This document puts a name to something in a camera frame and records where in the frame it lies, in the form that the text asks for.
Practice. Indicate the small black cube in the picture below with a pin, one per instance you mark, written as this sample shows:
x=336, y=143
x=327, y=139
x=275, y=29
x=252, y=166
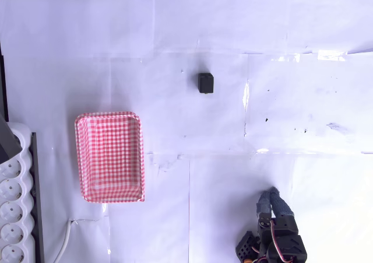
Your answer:
x=206, y=82

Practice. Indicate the red checkered tray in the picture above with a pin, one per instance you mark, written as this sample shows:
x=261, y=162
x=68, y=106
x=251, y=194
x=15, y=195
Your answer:
x=110, y=158

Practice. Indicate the white power strip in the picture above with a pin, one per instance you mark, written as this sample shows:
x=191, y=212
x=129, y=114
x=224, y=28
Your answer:
x=13, y=204

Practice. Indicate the dark grey box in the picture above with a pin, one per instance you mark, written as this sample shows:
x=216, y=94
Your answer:
x=7, y=143

